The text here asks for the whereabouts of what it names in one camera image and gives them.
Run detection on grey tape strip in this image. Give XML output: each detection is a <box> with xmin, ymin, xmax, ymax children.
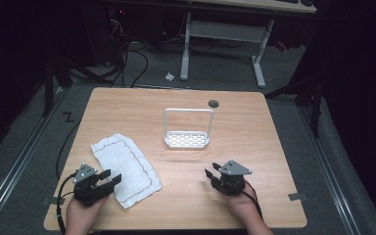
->
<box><xmin>288</xmin><ymin>192</ymin><xmax>307</xmax><ymax>202</ymax></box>
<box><xmin>42</xmin><ymin>195</ymin><xmax>67</xmax><ymax>207</ymax></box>

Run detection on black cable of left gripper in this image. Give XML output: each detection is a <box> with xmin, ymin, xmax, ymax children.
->
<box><xmin>55</xmin><ymin>171</ymin><xmax>79</xmax><ymax>235</ymax></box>

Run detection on white rack with tall frame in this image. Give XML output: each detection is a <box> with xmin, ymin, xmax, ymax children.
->
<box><xmin>163</xmin><ymin>108</ymin><xmax>214</xmax><ymax>150</ymax></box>

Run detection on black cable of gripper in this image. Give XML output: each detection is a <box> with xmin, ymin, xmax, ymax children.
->
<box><xmin>55</xmin><ymin>171</ymin><xmax>79</xmax><ymax>235</ymax></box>
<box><xmin>241</xmin><ymin>180</ymin><xmax>264</xmax><ymax>220</ymax></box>

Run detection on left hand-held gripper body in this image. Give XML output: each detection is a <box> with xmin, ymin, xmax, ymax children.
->
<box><xmin>72</xmin><ymin>163</ymin><xmax>111</xmax><ymax>208</ymax></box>

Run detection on black floor cable bundle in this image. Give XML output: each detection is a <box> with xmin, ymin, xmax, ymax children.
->
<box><xmin>68</xmin><ymin>19</ymin><xmax>150</xmax><ymax>89</ymax></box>

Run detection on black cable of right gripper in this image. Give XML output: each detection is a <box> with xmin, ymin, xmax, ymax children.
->
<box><xmin>241</xmin><ymin>180</ymin><xmax>264</xmax><ymax>220</ymax></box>

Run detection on black metal stand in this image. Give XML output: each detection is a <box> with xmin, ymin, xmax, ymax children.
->
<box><xmin>263</xmin><ymin>58</ymin><xmax>328</xmax><ymax>139</ymax></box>
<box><xmin>41</xmin><ymin>48</ymin><xmax>74</xmax><ymax>118</ymax></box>

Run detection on person's right hand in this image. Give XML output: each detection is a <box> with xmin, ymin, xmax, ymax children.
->
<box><xmin>218</xmin><ymin>181</ymin><xmax>262</xmax><ymax>225</ymax></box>

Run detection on white cloth with dark stitching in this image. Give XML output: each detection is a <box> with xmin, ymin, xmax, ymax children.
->
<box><xmin>90</xmin><ymin>132</ymin><xmax>164</xmax><ymax>210</ymax></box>

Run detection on person's left hand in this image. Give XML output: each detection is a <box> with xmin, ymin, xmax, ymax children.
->
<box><xmin>65</xmin><ymin>194</ymin><xmax>111</xmax><ymax>235</ymax></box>

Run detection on grey-legged desk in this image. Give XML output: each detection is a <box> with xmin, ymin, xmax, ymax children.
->
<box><xmin>109</xmin><ymin>0</ymin><xmax>318</xmax><ymax>89</ymax></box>

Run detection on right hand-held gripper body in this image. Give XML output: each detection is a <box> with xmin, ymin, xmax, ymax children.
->
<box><xmin>211</xmin><ymin>160</ymin><xmax>253</xmax><ymax>197</ymax></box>

